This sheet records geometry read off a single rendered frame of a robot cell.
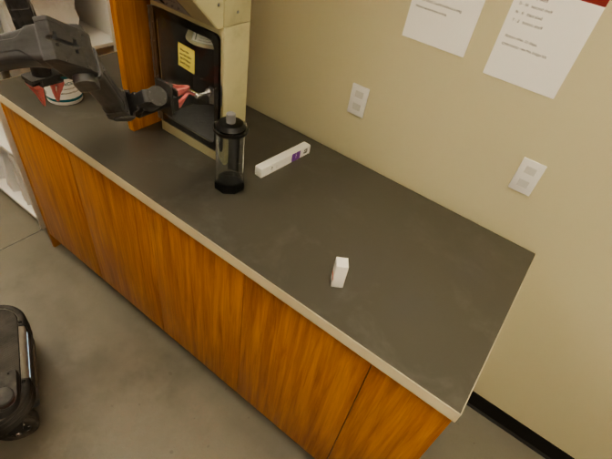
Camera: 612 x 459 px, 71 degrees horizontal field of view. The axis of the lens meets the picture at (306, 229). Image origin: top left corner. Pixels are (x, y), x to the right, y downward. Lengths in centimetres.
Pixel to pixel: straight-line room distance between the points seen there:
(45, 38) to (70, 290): 174
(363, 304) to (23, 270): 193
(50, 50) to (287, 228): 78
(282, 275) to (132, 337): 118
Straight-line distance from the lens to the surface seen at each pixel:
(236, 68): 146
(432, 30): 149
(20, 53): 93
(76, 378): 219
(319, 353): 131
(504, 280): 145
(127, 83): 169
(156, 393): 208
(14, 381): 193
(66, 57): 92
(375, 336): 114
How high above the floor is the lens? 185
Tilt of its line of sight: 42 degrees down
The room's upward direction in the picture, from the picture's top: 11 degrees clockwise
